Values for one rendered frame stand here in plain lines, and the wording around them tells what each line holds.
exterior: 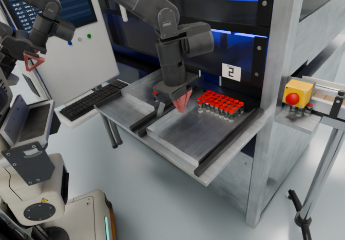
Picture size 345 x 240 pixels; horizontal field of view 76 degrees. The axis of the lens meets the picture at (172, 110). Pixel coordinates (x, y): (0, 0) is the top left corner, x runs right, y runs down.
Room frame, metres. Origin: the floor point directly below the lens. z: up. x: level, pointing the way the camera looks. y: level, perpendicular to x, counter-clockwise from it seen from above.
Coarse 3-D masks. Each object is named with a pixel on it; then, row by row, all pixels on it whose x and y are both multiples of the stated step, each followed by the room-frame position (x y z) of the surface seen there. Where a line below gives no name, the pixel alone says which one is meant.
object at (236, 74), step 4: (224, 64) 0.82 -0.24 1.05; (224, 68) 0.82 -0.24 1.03; (228, 68) 0.80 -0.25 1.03; (236, 68) 0.78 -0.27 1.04; (240, 68) 0.76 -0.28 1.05; (224, 72) 0.82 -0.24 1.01; (236, 72) 0.78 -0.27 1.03; (240, 72) 0.76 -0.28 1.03; (224, 76) 0.82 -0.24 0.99; (228, 76) 0.80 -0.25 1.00; (236, 76) 0.78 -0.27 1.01; (236, 80) 0.77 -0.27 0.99
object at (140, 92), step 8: (152, 72) 1.13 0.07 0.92; (160, 72) 1.16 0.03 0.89; (144, 80) 1.08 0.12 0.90; (152, 80) 1.10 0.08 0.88; (160, 80) 1.08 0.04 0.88; (200, 80) 0.99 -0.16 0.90; (128, 88) 1.02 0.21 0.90; (136, 88) 1.04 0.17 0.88; (144, 88) 1.02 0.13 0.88; (152, 88) 1.01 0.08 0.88; (128, 96) 0.94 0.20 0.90; (136, 96) 0.95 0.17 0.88; (144, 96) 0.94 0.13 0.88; (152, 96) 0.93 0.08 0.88; (160, 96) 0.92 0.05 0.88; (144, 104) 0.84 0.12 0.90; (152, 104) 0.86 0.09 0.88
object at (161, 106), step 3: (159, 105) 0.78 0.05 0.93; (162, 105) 0.77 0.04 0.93; (159, 108) 0.77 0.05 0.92; (162, 108) 0.76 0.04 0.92; (159, 111) 0.76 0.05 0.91; (162, 111) 0.75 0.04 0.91; (159, 114) 0.75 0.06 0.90; (156, 117) 0.76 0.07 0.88; (153, 120) 0.74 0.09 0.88; (147, 123) 0.73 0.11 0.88; (150, 123) 0.72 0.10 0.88; (144, 126) 0.71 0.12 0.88; (138, 129) 0.70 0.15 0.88; (141, 129) 0.69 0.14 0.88
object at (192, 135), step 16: (192, 96) 0.82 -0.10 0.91; (176, 112) 0.76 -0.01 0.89; (192, 112) 0.75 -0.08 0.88; (208, 112) 0.73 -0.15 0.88; (160, 128) 0.68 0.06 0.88; (176, 128) 0.67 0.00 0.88; (192, 128) 0.65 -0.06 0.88; (208, 128) 0.64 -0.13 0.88; (224, 128) 0.62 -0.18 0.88; (176, 144) 0.58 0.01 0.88; (192, 144) 0.57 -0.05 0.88; (208, 144) 0.55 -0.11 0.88; (192, 160) 0.48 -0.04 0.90
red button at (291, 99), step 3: (291, 93) 0.60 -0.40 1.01; (294, 93) 0.59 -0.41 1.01; (288, 96) 0.59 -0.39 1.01; (291, 96) 0.58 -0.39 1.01; (294, 96) 0.58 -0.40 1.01; (297, 96) 0.58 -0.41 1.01; (285, 99) 0.59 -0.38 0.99; (288, 99) 0.59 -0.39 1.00; (291, 99) 0.58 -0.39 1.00; (294, 99) 0.57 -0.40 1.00; (297, 99) 0.57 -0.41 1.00; (288, 102) 0.58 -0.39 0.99; (291, 102) 0.58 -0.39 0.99; (294, 102) 0.57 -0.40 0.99; (297, 102) 0.57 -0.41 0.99
